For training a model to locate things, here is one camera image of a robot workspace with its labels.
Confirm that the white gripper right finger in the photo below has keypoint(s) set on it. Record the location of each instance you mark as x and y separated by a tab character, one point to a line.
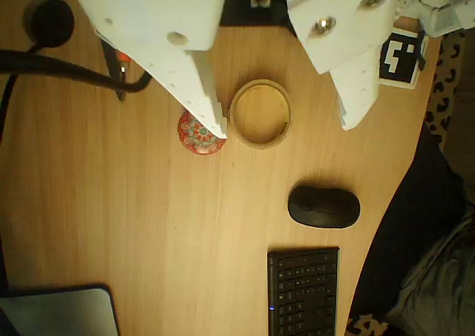
345	43

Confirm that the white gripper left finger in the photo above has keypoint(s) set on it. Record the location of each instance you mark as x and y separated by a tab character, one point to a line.
148	20

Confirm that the white leader arm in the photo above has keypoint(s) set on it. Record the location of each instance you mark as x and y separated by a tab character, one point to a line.
441	9

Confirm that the beige roll of tape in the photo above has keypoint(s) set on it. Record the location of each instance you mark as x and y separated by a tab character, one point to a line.
237	124

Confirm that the pink patterned ball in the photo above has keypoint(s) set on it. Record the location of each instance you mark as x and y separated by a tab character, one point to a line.
196	137

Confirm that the white cube with black marker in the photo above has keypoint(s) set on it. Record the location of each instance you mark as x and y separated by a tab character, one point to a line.
401	59

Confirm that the black mat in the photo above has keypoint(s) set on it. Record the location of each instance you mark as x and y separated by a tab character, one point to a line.
237	2

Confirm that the leopard patterned fabric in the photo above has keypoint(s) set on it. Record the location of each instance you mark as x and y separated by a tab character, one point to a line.
445	84

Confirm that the black computer mouse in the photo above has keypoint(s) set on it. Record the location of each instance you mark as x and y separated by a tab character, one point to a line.
324	207

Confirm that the person in grey shirt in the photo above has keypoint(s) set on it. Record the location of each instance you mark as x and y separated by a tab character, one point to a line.
438	276

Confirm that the black keyboard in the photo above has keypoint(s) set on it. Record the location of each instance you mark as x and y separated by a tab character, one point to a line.
303	291

